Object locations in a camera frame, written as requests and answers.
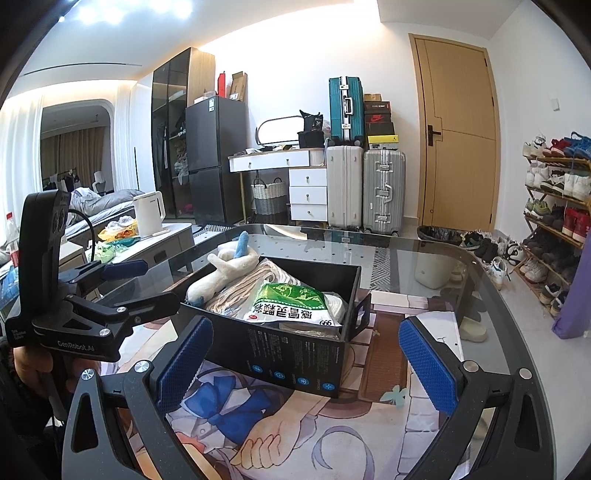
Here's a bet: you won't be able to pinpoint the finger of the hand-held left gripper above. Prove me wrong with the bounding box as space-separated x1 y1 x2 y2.
58 259 150 296
68 291 180 325

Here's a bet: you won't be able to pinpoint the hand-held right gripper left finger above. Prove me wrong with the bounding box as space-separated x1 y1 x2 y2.
62 316 215 480

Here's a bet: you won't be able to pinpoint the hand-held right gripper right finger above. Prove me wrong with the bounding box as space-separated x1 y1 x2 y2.
399 316 552 480

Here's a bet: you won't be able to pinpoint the white plush toy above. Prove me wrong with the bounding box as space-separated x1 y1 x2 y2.
185 232 259 306

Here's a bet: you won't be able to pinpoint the bagged white cotton rope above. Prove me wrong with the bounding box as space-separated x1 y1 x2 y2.
205 259 296 319

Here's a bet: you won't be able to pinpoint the black cardboard box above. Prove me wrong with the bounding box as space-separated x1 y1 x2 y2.
178 257 372 398

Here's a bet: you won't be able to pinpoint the green white medicine packet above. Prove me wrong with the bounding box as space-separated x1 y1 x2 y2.
243 282 340 326

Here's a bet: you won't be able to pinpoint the person's left hand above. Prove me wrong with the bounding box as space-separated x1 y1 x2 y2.
11 344 100 393

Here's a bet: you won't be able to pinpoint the green plastic bag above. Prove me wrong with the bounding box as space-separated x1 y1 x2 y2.
95 242 121 265

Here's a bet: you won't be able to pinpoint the clear plastic bottle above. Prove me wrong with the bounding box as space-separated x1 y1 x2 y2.
4 212 21 268

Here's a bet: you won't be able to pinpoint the colourful snack bags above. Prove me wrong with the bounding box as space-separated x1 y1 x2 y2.
98 219 139 243

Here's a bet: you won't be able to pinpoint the grey white side cabinet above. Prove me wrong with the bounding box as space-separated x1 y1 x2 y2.
58 223 195 287

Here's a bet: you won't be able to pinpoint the beige slipper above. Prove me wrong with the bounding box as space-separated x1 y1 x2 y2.
459 316 488 342

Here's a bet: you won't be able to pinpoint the white electric kettle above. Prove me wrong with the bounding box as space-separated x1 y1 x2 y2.
132 191 165 238

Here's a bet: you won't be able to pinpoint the bed with grey duvet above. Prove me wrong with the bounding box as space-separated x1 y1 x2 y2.
65 187 146 241

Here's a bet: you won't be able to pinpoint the white sheer curtain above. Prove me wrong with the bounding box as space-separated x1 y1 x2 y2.
0 92 44 232

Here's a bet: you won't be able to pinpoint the brown curtain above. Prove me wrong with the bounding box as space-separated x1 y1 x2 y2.
41 129 109 190

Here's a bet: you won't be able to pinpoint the white trash bin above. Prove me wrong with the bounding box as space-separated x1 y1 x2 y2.
414 225 464 289

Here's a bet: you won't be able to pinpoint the patterned floor rug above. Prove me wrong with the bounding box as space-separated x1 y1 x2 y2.
372 247 393 291

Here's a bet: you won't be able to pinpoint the cluster of loose shoes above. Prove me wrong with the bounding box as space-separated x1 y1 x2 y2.
462 231 527 289

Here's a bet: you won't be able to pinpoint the cartoon printed table mat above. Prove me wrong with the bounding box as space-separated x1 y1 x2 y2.
99 293 462 480

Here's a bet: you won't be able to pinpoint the dark glass wardrobe cabinet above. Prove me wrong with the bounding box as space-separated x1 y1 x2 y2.
151 47 216 220

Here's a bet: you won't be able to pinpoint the dark grey fridge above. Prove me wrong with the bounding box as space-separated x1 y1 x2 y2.
185 96 247 225

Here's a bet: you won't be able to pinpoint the purple cloth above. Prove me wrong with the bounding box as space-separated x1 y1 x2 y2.
551 295 591 341

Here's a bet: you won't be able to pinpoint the woven laundry basket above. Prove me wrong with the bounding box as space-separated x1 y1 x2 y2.
250 178 289 216

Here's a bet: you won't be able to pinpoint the silver suitcase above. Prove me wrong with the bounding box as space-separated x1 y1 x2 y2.
362 148 407 234

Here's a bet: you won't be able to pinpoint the white dresser with drawers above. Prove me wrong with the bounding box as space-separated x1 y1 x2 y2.
228 148 329 222

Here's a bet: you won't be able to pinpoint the wooden shoe rack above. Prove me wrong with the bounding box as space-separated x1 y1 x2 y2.
522 152 591 319

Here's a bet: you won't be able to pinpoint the white suitcase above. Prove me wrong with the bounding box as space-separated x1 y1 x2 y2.
326 145 365 230

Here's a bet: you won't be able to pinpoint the oval table mirror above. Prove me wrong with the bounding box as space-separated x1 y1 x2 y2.
255 116 303 148

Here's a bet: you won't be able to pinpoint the shoe rack with shoes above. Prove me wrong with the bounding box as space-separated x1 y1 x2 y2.
522 133 591 319

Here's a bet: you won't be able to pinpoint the tan wooden door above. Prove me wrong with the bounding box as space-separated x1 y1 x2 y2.
409 33 501 232

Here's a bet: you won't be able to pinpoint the black bag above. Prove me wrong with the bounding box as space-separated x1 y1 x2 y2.
298 110 326 149

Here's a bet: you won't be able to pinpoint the teal suitcase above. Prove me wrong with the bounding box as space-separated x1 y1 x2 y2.
329 76 365 148

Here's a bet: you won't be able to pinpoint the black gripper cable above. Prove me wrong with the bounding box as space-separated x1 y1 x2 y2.
68 210 98 264

